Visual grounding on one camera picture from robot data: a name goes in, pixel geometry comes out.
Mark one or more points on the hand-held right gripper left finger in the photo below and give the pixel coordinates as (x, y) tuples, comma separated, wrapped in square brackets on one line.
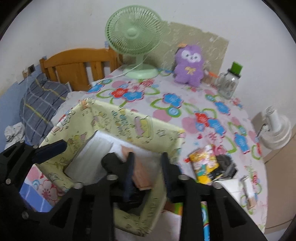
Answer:
[(128, 176)]

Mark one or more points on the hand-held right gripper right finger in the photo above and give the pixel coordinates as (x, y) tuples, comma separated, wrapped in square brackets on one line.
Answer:
[(166, 178)]

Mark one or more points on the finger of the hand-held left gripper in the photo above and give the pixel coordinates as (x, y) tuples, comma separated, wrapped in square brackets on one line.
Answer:
[(50, 150), (18, 220)]

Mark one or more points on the pink block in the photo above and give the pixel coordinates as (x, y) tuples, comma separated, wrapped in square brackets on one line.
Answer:
[(142, 171)]

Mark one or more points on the orange green packet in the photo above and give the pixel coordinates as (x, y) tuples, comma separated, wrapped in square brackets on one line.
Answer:
[(172, 206)]

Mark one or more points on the yellow cartoon tissue pack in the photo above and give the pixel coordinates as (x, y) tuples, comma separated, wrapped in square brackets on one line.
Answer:
[(203, 164)]

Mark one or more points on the yellow fabric storage box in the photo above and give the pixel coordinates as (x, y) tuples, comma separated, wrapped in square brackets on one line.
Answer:
[(115, 120)]

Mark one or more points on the dark grey bundle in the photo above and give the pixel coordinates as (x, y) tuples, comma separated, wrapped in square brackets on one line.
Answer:
[(227, 165)]

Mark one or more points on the white packet with red dots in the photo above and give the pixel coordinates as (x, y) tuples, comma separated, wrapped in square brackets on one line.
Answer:
[(231, 186)]

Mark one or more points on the beige tube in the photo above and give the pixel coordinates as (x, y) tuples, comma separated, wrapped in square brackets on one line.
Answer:
[(251, 199)]

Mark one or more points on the white tissue pack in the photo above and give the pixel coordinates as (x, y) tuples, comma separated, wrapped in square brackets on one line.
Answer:
[(92, 157)]

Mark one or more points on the crumpled white cloth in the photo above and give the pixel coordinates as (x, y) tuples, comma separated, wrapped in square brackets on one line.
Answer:
[(13, 134)]

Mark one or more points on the blue plaid pillow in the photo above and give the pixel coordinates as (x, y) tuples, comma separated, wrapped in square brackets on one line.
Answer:
[(39, 104)]

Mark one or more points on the blue bed sheet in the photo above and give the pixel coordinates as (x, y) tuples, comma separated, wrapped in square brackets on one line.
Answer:
[(9, 109)]

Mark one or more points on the wooden headboard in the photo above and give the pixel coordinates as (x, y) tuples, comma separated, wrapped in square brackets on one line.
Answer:
[(76, 64)]

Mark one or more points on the toothpick container with orange lid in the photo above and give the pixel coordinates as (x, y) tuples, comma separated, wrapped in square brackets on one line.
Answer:
[(209, 78)]

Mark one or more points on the purple plush toy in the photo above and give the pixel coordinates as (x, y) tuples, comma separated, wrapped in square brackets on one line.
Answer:
[(187, 69)]

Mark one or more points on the glass jar with green lid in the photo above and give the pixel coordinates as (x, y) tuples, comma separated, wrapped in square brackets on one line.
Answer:
[(227, 85)]

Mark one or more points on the beige door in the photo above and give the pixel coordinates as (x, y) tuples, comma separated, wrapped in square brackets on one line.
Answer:
[(277, 185)]

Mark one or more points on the white standing fan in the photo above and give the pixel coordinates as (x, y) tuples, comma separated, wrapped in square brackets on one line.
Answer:
[(277, 132)]

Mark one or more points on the green printed board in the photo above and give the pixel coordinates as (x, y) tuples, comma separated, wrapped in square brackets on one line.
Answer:
[(208, 44)]

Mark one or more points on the green desk fan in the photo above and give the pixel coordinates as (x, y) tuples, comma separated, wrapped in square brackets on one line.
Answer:
[(133, 32)]

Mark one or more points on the wall socket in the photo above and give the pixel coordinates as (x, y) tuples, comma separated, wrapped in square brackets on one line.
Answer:
[(31, 68)]

